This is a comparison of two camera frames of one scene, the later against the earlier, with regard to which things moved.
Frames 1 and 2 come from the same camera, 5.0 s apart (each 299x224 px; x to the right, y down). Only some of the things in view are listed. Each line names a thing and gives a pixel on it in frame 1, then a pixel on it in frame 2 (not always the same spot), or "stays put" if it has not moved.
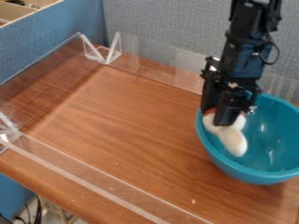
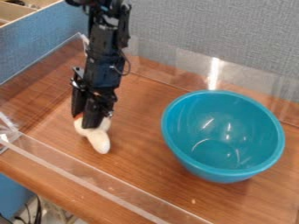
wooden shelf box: [14, 10] stays put
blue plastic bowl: [270, 161] → [225, 136]
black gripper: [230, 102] → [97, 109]
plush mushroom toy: [233, 137] → [97, 135]
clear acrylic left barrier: [38, 86] stays put
